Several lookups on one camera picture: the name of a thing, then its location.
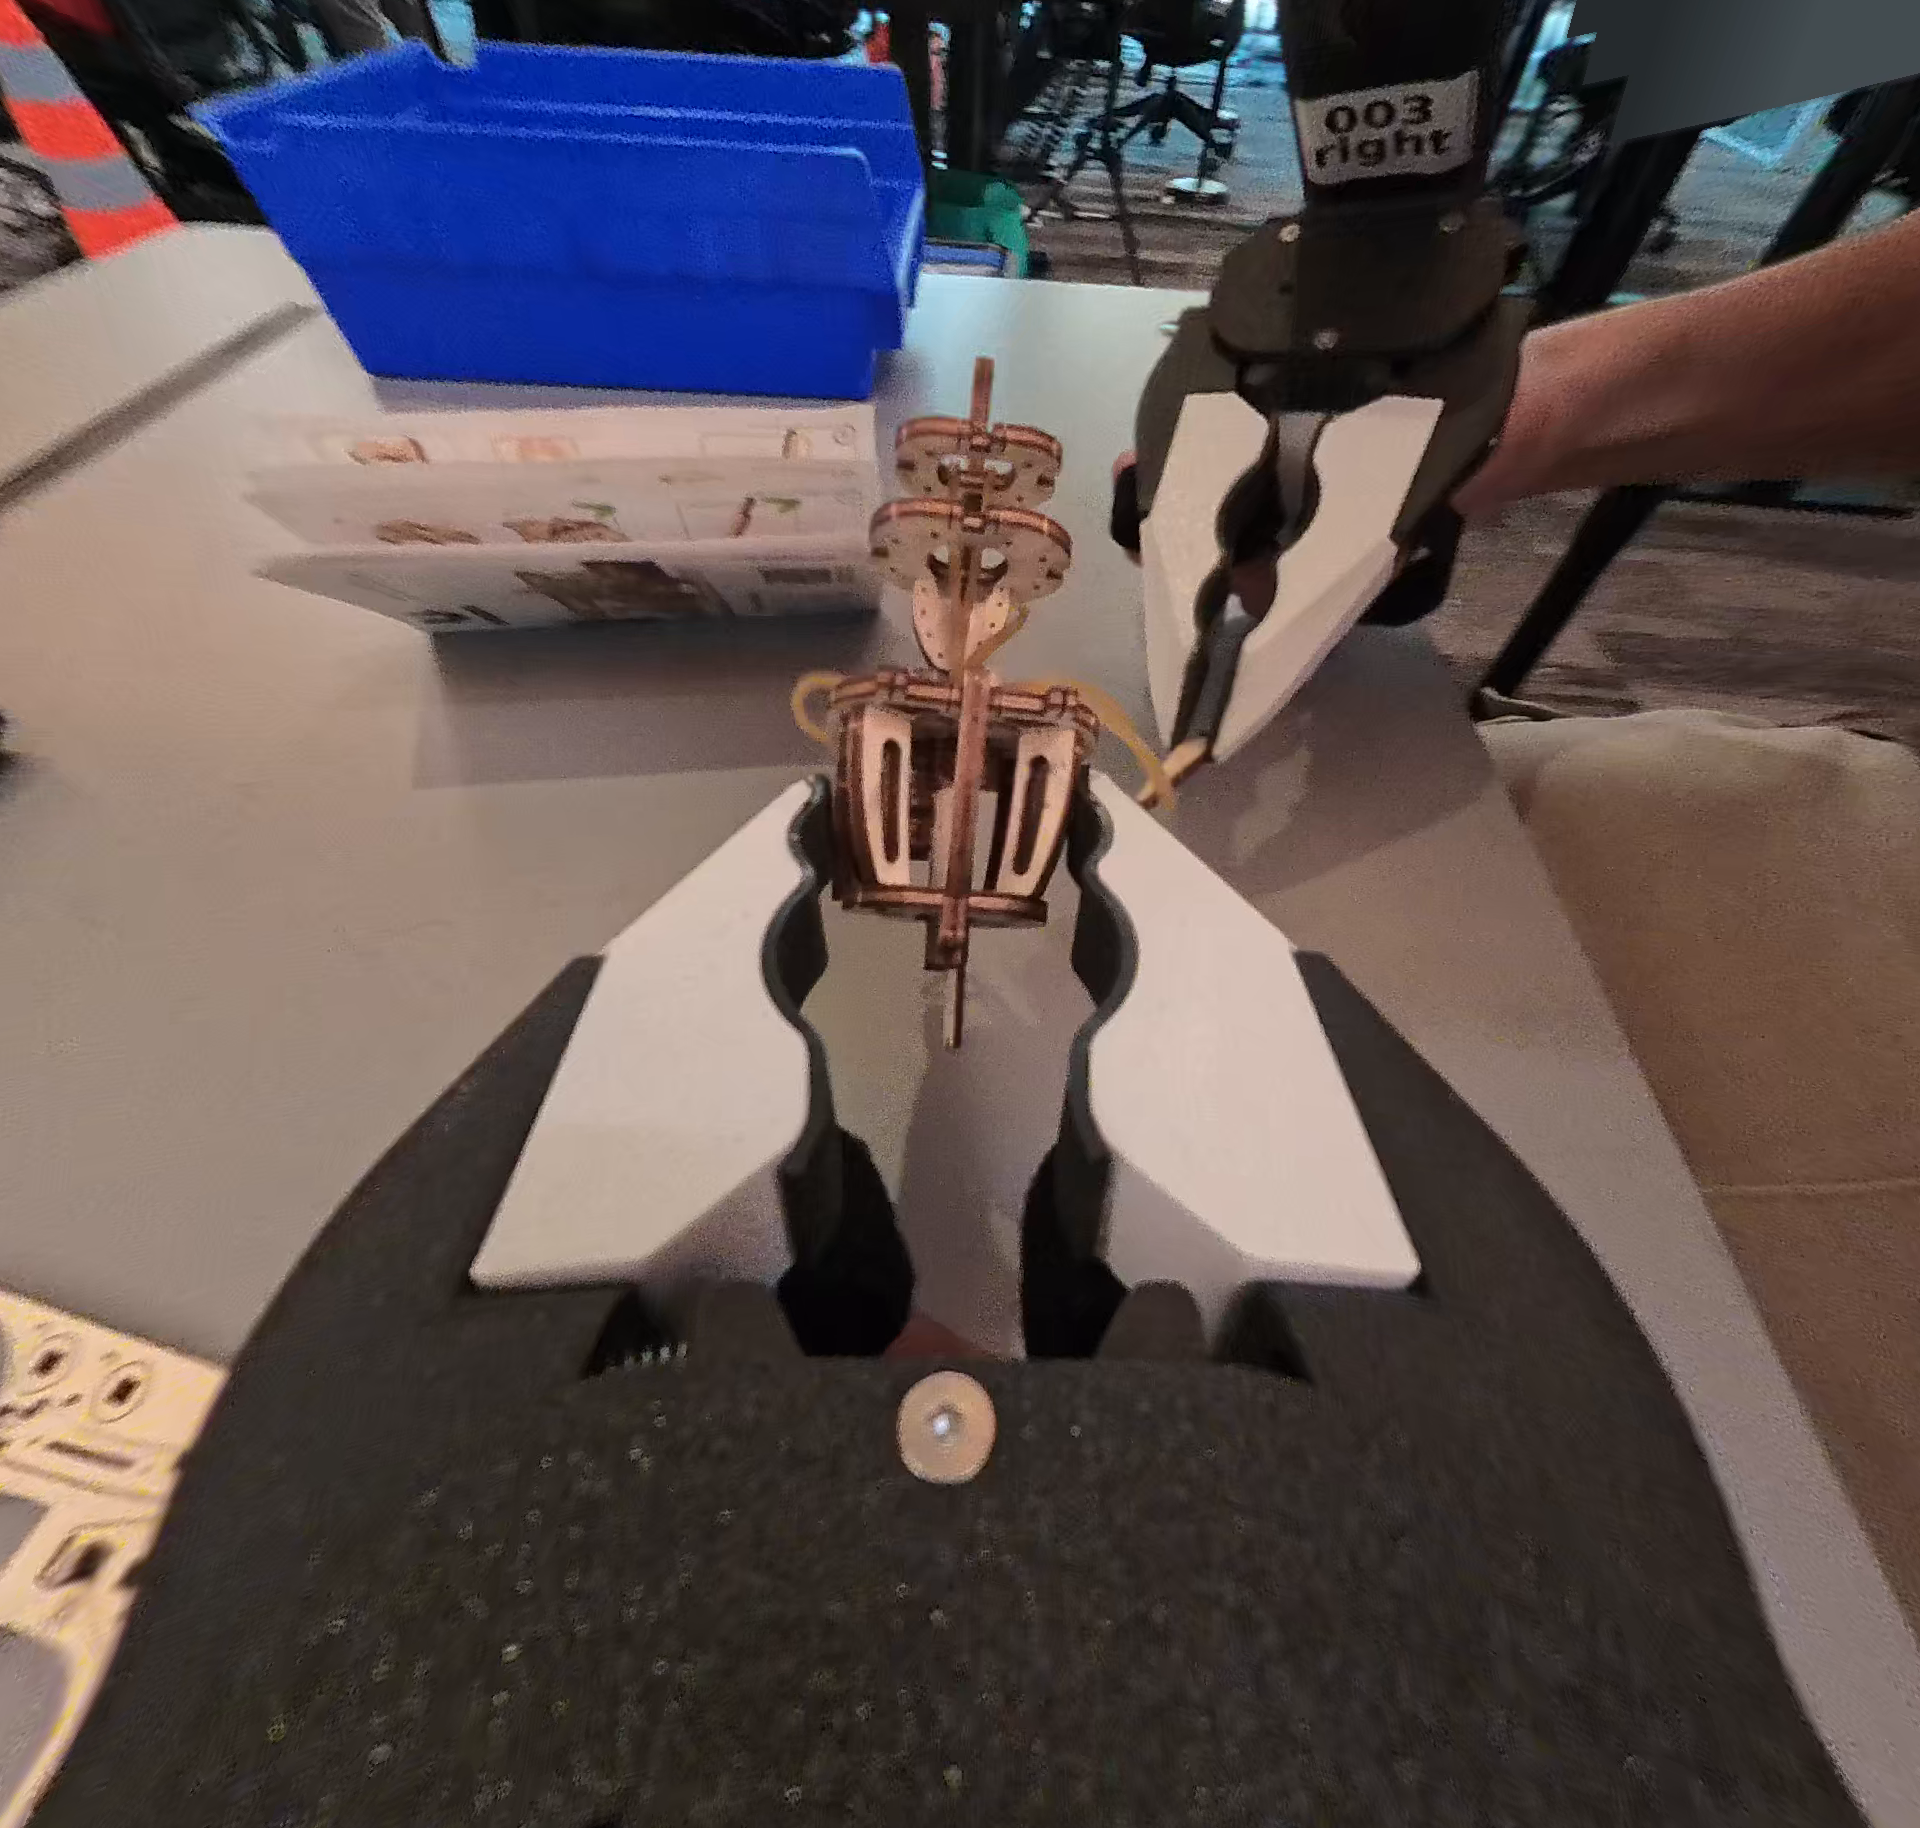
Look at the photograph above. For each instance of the wooden mechanical model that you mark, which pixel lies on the wooden mechanical model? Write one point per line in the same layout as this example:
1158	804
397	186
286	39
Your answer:
953	792

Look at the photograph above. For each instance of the blue plastic bin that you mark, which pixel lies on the blue plastic bin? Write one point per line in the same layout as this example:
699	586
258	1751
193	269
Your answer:
570	238

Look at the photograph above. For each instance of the white illustrated instruction sheet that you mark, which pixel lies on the white illustrated instruction sheet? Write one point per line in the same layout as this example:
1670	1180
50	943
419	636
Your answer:
661	486

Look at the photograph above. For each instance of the illustrated instruction booklet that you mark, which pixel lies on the illustrated instruction booklet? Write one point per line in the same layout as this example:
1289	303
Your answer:
450	583

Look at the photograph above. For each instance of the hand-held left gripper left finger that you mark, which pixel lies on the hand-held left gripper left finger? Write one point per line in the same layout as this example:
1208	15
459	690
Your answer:
645	1092

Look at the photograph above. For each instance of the black slanted table leg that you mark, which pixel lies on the black slanted table leg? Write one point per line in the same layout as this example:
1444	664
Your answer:
1568	583

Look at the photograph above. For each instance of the yellow rubber band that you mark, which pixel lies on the yellow rubber band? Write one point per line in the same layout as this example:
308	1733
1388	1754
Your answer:
1128	744

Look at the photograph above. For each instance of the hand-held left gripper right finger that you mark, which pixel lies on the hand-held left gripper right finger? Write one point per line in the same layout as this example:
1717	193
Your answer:
1239	1108

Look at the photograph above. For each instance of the laser-cut wooden parts sheet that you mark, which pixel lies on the laser-cut wooden parts sheet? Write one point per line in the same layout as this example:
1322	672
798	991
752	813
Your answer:
75	1408

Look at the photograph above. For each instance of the person's right forearm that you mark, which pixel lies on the person's right forearm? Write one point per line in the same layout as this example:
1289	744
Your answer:
1725	373

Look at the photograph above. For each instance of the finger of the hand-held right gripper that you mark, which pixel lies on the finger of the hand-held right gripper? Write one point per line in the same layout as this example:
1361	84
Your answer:
1185	538
1359	509

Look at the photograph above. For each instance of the black office chair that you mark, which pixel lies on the black office chair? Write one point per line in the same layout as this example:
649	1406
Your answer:
1163	102

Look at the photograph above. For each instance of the small wooden model part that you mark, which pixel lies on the small wooden model part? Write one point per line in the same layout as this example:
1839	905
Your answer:
1185	764

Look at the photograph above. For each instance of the orange reflective vest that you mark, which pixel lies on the orange reflective vest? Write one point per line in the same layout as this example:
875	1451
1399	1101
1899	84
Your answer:
75	132

